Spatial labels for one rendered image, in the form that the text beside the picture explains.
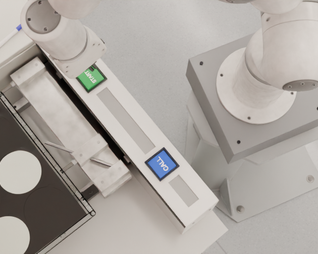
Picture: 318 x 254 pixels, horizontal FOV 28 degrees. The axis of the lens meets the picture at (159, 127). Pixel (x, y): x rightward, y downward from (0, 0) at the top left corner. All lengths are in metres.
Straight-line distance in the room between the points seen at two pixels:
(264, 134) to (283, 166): 0.95
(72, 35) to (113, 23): 1.46
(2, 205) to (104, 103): 0.32
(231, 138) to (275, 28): 0.41
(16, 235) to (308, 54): 0.75
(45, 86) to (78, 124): 0.13
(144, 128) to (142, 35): 1.17
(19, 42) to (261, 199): 1.21
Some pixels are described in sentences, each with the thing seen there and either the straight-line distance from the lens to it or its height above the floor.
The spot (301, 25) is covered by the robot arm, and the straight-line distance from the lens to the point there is 1.11.
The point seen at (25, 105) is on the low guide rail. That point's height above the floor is 0.84.
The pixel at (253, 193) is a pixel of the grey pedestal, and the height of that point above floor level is 0.01.
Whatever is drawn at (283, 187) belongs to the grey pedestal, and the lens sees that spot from 2.41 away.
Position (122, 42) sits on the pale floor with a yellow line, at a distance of 2.54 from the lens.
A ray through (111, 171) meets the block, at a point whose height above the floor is 0.91.
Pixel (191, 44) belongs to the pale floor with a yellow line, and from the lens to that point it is 2.54.
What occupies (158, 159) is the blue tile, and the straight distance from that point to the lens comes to 1.39.
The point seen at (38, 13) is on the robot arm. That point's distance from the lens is 1.09.
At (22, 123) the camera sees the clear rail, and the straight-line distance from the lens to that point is 1.50.
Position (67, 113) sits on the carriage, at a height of 0.88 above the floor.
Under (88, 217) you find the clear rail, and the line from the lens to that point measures 1.44.
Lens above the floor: 2.32
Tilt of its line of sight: 74 degrees down
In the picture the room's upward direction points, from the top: 6 degrees clockwise
